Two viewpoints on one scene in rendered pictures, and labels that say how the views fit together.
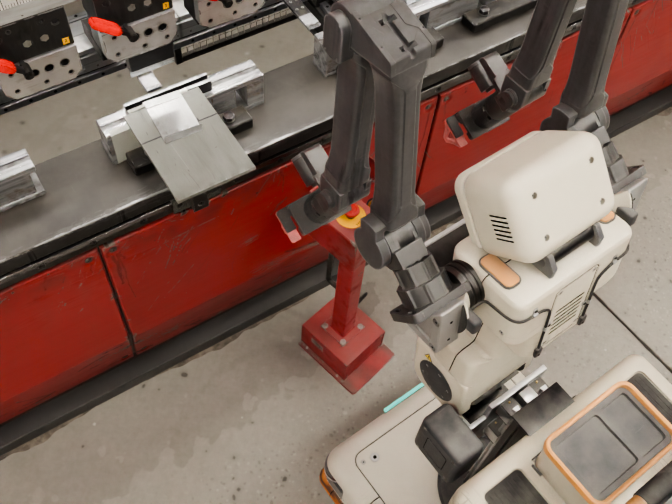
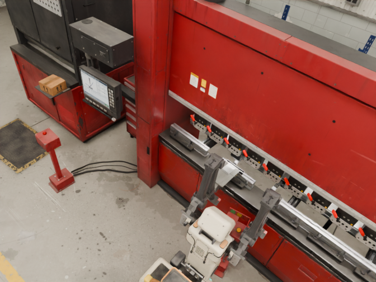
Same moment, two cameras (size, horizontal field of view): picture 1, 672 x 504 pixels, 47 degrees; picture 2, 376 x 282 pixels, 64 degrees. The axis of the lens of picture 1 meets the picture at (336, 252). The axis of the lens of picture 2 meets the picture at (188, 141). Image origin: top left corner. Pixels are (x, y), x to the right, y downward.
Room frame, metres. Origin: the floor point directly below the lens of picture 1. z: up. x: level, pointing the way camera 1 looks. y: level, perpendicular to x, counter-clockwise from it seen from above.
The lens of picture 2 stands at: (0.25, -1.29, 3.10)
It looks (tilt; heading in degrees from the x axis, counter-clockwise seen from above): 45 degrees down; 75
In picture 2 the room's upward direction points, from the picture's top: 8 degrees clockwise
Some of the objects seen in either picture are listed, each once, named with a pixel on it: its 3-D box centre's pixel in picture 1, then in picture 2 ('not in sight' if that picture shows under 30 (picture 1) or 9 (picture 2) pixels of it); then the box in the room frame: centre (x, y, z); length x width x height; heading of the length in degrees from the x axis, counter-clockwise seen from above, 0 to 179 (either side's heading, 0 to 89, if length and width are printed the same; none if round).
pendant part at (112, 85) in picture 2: not in sight; (103, 90); (0.02, 1.04, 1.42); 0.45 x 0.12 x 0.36; 133
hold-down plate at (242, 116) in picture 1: (191, 139); (230, 177); (1.16, 0.36, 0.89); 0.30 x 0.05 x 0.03; 128
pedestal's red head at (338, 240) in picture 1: (360, 209); (234, 224); (1.11, -0.05, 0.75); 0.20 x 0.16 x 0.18; 141
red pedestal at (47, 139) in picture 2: not in sight; (54, 160); (-0.60, 1.13, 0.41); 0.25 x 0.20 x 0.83; 38
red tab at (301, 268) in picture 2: not in sight; (307, 273); (1.68, -0.48, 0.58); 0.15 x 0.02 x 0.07; 128
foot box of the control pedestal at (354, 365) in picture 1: (348, 341); (219, 261); (1.09, -0.07, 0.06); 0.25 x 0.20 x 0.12; 51
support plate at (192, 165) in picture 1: (188, 142); (223, 173); (1.06, 0.34, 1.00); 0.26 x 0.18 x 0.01; 38
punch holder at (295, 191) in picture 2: not in sight; (296, 184); (1.53, -0.03, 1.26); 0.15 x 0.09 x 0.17; 128
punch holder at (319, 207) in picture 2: not in sight; (320, 200); (1.65, -0.18, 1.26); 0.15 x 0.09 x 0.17; 128
